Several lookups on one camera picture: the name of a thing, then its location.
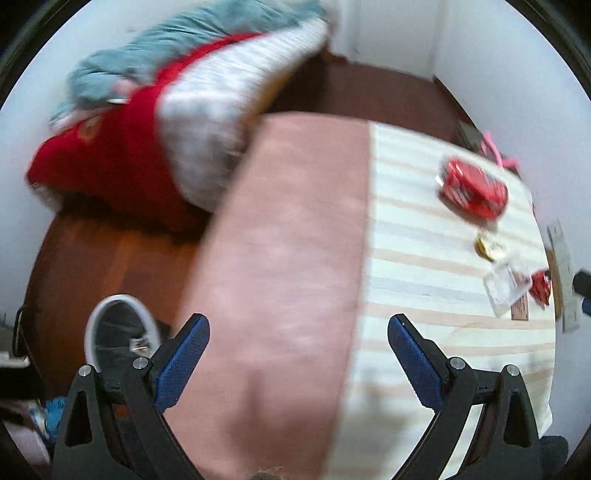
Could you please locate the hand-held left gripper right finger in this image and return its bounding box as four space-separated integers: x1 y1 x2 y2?
388 314 541 480

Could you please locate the white wall socket strip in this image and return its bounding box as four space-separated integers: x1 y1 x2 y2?
547 220 583 333

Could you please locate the clear plastic container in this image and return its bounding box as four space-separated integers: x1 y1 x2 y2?
483 253 532 319

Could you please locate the blue cloth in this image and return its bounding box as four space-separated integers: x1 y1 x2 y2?
29 396 66 440

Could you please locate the black cable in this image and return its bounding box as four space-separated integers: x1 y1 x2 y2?
12 305 36 359

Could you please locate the cardboard box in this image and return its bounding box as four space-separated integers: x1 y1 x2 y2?
456 120 482 149

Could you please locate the pale pink cloth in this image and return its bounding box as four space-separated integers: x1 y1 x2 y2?
0 402 51 466

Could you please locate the teal blanket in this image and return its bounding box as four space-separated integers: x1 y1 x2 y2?
48 0 325 126

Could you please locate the pink tablecloth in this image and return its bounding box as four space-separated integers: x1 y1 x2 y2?
164 112 376 480

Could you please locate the crumpled red snack bag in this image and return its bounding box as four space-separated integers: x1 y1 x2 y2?
436 156 509 223

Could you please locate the red blanket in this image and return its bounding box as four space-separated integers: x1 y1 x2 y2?
25 33 260 232

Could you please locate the white trash bin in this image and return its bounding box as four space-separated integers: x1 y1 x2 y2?
84 294 163 371

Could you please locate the bed with checked sheet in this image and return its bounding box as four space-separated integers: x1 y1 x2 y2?
25 0 331 232

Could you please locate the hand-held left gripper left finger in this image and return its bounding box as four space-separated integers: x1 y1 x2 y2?
52 313 211 480

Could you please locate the small red wrapper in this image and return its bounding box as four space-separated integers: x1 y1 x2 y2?
528 268 552 308

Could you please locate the striped cream tablecloth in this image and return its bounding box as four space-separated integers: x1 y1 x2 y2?
323 122 558 480

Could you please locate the pink plush toy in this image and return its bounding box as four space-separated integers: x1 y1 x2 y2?
479 131 519 169

